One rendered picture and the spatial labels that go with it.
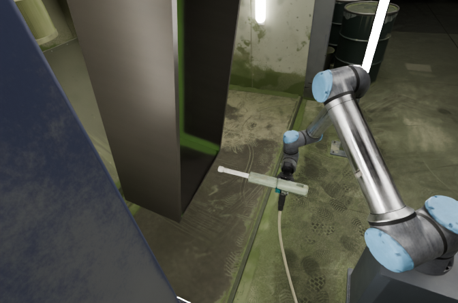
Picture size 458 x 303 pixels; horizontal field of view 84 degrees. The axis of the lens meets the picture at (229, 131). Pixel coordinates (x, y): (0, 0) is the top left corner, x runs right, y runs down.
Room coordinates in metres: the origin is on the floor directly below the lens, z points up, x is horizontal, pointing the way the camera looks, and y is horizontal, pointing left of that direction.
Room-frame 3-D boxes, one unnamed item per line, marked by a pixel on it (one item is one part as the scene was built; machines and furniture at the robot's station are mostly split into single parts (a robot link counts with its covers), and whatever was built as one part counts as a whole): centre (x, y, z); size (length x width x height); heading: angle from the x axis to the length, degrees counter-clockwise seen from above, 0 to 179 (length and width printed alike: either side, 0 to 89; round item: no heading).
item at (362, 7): (3.05, -1.76, 0.86); 0.54 x 0.54 x 0.01
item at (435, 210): (0.44, -0.71, 0.83); 0.17 x 0.15 x 0.18; 105
